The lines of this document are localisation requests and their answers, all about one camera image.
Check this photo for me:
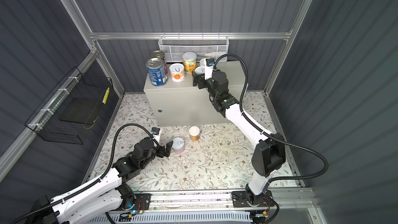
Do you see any yellow label can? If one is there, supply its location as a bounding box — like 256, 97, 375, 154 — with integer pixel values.
194, 66, 205, 75

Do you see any green label can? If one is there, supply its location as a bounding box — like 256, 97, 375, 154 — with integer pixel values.
200, 58, 206, 66

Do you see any pink label can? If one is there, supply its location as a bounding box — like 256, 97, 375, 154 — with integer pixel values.
172, 137, 185, 153

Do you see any yellow green can plastic lid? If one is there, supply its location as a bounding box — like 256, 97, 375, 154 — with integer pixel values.
182, 52, 197, 74

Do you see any orange label can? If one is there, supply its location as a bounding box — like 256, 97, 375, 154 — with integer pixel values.
170, 63, 185, 83

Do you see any orange fruit can white lid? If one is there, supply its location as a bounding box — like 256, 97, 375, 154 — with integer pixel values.
189, 126, 201, 141

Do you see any blue label tin can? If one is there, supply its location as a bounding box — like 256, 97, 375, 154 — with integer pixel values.
146, 58, 168, 87

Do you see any dark tomato tin can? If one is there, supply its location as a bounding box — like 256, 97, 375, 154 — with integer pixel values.
150, 50, 165, 60

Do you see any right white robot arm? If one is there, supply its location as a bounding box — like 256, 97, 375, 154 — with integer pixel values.
192, 71, 286, 206

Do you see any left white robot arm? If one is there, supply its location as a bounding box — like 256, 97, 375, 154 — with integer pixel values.
25, 138, 173, 224

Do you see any grey metal cabinet box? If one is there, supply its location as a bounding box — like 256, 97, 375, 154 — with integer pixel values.
144, 73, 229, 127

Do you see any white tube in basket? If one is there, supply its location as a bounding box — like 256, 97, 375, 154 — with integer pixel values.
205, 51, 226, 59

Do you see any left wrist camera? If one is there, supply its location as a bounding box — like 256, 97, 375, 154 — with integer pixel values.
151, 127, 162, 143

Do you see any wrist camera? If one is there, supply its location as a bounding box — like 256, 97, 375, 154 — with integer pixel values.
205, 58, 215, 80
151, 127, 162, 143

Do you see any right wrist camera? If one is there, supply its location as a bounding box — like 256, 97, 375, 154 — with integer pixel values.
205, 58, 215, 80

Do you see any white wire mesh basket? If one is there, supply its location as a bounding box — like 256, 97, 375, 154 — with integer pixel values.
158, 37, 230, 63

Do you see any left black corrugated cable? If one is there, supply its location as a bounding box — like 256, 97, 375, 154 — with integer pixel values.
9, 123, 154, 224

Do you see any black wire mesh basket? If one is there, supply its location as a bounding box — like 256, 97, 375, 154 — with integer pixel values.
25, 69, 113, 145

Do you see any white perforated cable tray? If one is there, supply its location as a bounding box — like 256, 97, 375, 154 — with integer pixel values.
90, 211, 252, 224

